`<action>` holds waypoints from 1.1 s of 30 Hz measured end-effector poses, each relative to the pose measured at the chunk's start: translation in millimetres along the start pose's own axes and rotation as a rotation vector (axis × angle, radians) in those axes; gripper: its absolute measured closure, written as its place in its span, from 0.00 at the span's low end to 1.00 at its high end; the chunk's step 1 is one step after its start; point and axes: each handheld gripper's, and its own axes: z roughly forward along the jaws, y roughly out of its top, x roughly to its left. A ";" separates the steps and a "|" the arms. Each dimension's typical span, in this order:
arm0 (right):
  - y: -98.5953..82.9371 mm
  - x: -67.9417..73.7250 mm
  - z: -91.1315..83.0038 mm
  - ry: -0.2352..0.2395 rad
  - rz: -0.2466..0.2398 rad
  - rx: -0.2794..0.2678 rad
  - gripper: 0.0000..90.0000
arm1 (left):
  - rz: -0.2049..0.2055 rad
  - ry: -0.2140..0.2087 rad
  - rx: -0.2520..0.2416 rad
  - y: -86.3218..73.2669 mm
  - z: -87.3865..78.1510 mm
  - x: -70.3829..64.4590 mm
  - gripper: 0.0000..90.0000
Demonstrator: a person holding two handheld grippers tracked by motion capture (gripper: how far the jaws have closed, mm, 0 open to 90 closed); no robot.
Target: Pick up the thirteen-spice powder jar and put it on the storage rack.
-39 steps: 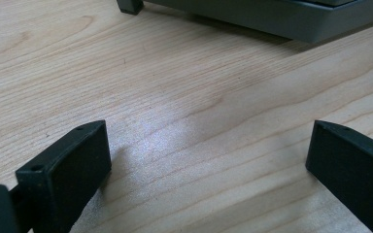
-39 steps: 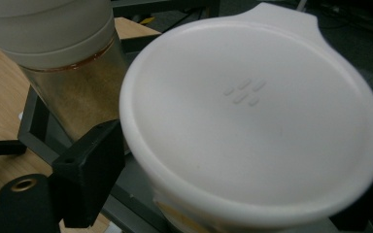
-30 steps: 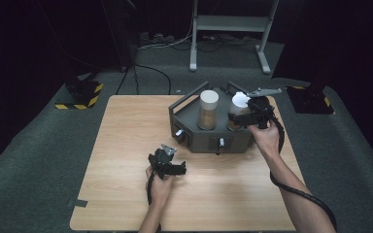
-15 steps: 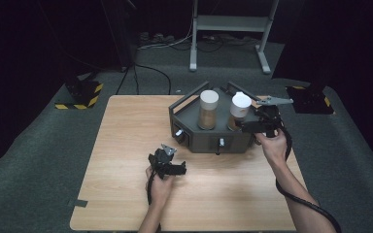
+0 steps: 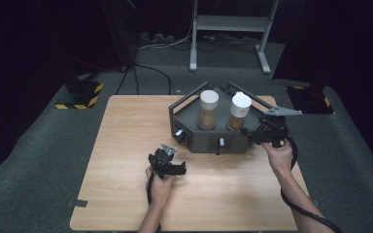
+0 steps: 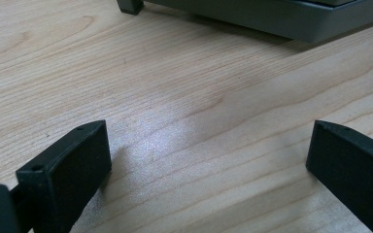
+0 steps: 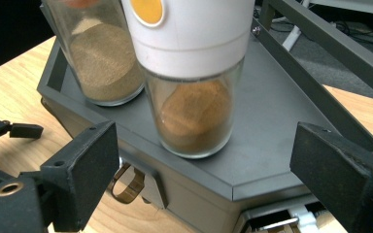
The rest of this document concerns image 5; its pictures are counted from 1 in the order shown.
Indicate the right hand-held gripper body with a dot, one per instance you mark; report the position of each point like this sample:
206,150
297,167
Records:
277,127

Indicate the white metal stand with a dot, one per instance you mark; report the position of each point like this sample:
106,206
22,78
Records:
230,23

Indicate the grey tape piece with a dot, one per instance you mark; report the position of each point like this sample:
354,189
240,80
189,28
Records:
317,203
77,203

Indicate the jar with grey lid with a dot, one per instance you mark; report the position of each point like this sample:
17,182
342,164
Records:
208,110

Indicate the black power strip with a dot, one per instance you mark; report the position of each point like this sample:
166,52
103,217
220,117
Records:
157,38

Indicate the person's right hand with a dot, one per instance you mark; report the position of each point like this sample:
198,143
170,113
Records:
280,158

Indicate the silver black rack hook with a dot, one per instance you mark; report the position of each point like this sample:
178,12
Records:
220,145
179,134

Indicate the person's left hand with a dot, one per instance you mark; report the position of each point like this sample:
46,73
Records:
160,191

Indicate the dark grey corner rack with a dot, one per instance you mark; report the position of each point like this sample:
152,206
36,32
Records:
191,113

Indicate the jar with white lid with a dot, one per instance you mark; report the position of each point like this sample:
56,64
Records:
238,111

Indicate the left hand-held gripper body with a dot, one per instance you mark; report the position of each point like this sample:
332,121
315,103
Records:
162,160

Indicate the yellow black striped stand base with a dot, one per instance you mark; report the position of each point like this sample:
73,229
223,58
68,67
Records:
309,100
82,93

